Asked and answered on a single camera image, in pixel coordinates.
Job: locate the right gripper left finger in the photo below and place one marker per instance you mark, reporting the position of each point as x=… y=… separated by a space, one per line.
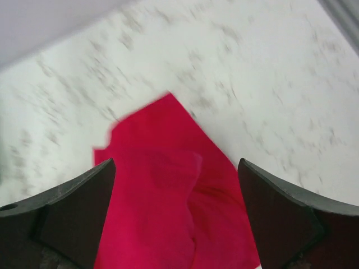
x=60 y=227

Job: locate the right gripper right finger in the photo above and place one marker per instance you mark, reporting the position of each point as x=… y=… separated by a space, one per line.
x=297 y=228

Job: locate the red t shirt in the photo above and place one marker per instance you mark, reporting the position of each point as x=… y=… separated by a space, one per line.
x=176 y=200

